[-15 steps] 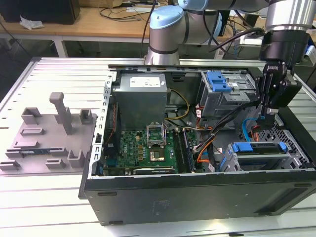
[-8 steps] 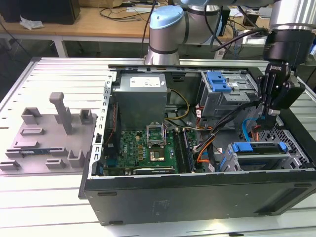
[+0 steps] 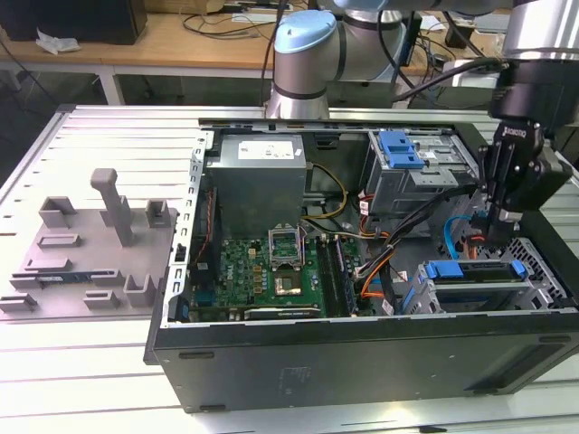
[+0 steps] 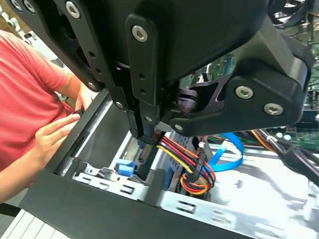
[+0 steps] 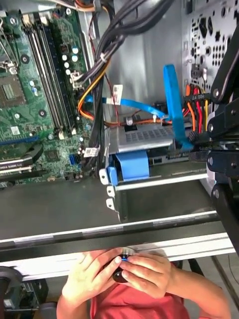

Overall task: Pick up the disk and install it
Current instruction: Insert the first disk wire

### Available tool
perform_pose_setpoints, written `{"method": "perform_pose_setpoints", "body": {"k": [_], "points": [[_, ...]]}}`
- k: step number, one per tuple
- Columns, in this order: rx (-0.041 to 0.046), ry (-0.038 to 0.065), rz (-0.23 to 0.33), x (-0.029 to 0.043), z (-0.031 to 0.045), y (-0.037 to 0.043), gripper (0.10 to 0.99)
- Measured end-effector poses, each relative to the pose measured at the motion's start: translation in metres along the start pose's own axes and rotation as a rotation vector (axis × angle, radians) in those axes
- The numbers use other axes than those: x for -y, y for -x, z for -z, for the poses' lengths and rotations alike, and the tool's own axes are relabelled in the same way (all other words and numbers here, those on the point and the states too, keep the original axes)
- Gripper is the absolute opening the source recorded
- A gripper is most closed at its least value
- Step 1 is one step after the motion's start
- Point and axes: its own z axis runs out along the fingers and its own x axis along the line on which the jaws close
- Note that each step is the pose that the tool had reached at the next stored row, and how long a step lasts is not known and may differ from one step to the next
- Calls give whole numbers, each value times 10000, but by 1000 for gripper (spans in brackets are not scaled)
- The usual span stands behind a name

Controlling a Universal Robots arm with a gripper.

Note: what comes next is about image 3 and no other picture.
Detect orange power wire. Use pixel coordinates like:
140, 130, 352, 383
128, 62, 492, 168
465, 212, 489, 261

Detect metal disk bay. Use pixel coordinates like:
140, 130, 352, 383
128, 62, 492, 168
400, 258, 569, 316

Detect metal optical drive cage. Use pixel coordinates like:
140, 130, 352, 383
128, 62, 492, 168
365, 129, 481, 216

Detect wooden desk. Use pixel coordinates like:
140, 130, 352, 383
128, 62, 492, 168
402, 12, 512, 79
0, 11, 278, 79

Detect blue plastic drive latch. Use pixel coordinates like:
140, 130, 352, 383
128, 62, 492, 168
378, 129, 429, 170

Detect small black device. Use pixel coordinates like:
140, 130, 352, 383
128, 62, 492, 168
444, 21, 474, 50

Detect flat grey box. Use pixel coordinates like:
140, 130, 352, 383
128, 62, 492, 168
472, 13, 513, 34

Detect black computer tower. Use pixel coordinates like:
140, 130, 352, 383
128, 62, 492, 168
401, 12, 424, 70

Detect black RAM slot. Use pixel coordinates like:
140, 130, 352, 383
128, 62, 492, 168
315, 237, 339, 317
323, 237, 347, 317

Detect black open PC case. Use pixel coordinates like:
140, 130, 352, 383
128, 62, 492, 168
143, 110, 579, 415

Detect metal socket cover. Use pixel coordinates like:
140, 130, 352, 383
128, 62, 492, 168
268, 223, 303, 269

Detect grey power supply unit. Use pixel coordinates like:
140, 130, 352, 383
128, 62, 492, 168
205, 134, 309, 240

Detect black graphics card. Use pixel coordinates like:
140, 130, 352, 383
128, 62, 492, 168
242, 306, 325, 323

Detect green motherboard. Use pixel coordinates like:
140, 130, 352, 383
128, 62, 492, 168
189, 234, 363, 323

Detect black case fan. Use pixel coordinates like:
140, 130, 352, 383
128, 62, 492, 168
188, 187, 223, 297

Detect grey parts rack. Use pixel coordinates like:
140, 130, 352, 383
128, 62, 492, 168
0, 167, 183, 321

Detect large black box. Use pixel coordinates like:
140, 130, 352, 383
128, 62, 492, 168
0, 0, 148, 46

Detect white plastic bag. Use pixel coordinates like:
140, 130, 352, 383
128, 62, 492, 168
34, 26, 83, 56

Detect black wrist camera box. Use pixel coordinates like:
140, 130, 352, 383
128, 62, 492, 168
505, 147, 572, 213

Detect blue data wire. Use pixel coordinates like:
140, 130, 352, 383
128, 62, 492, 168
444, 215, 475, 262

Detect black sleeved cable bundle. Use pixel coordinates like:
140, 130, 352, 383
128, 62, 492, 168
356, 184, 481, 278

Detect red and black wires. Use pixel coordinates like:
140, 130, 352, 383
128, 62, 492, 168
358, 189, 391, 241

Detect yellow power wires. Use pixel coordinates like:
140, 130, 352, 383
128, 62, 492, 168
301, 163, 350, 223

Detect orange wire bundle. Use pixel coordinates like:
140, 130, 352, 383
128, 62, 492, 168
356, 249, 391, 300

